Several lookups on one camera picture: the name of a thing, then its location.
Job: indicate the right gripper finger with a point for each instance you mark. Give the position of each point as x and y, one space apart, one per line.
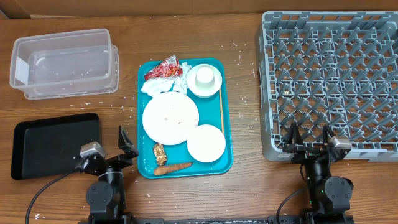
327 134
294 135

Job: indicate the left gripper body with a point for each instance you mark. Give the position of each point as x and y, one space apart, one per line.
119 163

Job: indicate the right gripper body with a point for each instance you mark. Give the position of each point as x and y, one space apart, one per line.
304 154

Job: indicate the white napkin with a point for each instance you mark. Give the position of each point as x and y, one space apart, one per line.
180 83

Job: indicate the red snack wrapper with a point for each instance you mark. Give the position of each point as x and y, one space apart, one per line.
170 67

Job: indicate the white saucer bowl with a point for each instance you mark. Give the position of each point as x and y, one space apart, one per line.
204 92

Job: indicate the white cup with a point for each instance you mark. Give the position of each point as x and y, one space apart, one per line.
205 77

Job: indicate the white tissue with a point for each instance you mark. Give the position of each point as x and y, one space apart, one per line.
156 86

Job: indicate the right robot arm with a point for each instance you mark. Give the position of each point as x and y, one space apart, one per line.
329 195

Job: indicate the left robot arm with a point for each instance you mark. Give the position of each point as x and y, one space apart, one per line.
106 197

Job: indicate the grey dishwasher rack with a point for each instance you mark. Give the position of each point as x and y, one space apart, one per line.
329 68

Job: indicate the brown walnut piece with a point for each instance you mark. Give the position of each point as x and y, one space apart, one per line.
160 155

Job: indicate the orange carrot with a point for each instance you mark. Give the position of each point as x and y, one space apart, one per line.
162 170

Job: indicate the black plastic tray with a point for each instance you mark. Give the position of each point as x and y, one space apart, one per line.
46 147

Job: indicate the large white plate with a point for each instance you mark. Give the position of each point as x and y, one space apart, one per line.
169 117

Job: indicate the small white plate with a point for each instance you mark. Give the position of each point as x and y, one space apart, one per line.
206 143

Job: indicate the teal plastic tray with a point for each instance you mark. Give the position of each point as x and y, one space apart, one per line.
209 113

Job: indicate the wooden chopstick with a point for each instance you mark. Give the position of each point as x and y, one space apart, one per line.
221 111

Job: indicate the clear plastic bin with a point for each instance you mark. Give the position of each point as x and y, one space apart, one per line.
66 64

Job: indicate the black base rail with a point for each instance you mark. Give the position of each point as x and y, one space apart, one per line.
217 221

